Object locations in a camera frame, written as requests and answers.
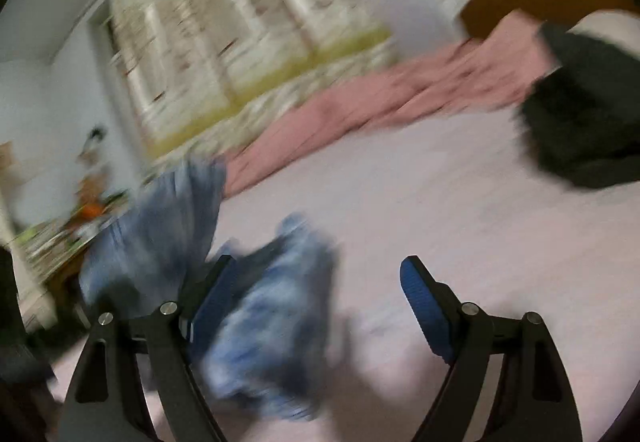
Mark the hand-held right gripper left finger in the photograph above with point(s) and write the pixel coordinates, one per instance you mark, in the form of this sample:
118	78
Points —
215	304

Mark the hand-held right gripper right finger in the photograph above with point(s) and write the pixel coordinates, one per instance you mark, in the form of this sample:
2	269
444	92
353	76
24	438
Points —
425	309

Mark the blue plaid shirt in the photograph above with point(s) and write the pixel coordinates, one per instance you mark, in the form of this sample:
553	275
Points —
270	322

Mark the black quilted jacket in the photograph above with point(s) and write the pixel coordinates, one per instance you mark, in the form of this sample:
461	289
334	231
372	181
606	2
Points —
585	122

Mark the bed with pink sheet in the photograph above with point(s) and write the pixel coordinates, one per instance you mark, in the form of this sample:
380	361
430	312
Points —
400	202

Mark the wooden side table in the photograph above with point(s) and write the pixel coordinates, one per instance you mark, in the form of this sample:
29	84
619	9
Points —
60	267

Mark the orange stuffed toy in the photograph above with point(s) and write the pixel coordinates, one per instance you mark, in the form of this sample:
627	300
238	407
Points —
90	202

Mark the pink quilt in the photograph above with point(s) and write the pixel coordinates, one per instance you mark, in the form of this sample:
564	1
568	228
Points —
375	102

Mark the tree print curtain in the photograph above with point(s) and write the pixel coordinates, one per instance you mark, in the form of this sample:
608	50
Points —
240	32

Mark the pink pillow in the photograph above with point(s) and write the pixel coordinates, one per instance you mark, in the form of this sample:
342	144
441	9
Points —
610	25

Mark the white window frame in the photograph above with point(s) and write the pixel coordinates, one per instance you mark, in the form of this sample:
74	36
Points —
107	72

